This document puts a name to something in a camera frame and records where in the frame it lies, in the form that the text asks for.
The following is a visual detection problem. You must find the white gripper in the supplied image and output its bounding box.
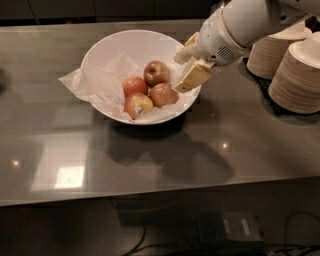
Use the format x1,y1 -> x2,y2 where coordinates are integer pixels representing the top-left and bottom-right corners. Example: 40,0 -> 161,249
174,8 -> 249,93

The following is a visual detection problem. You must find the red apple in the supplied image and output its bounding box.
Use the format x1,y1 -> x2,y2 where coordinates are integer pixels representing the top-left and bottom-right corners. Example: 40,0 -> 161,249
122,76 -> 148,97
149,83 -> 179,108
143,61 -> 170,87

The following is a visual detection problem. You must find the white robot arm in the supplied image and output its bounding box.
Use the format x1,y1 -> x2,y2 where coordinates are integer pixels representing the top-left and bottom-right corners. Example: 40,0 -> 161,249
174,0 -> 320,93

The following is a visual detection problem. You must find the back paper bowl stack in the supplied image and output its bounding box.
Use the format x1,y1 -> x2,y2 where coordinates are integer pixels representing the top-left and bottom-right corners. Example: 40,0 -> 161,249
247,21 -> 312,80

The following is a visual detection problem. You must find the paper bowl stack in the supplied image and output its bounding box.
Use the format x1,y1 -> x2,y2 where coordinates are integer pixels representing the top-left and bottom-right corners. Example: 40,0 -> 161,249
268,32 -> 320,114
247,21 -> 312,80

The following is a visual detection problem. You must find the front apple with sticker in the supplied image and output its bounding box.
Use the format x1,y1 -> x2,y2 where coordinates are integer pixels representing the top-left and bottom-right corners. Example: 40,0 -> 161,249
124,93 -> 154,119

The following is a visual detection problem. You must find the white round bowl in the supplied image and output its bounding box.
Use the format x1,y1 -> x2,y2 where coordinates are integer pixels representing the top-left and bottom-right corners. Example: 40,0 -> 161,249
80,29 -> 203,126

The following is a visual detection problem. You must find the front paper bowl stack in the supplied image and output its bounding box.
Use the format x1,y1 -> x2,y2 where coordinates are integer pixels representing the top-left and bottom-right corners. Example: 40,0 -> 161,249
268,32 -> 320,114

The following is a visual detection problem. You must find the black mat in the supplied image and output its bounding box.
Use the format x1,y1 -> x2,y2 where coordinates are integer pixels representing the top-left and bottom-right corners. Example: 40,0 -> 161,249
247,69 -> 320,125

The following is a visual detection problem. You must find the dark box under table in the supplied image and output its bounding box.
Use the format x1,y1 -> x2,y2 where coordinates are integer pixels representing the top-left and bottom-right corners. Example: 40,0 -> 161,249
197,211 -> 264,247

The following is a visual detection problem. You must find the black cable on floor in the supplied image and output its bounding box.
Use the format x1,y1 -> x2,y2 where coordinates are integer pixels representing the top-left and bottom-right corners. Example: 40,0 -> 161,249
121,211 -> 320,256

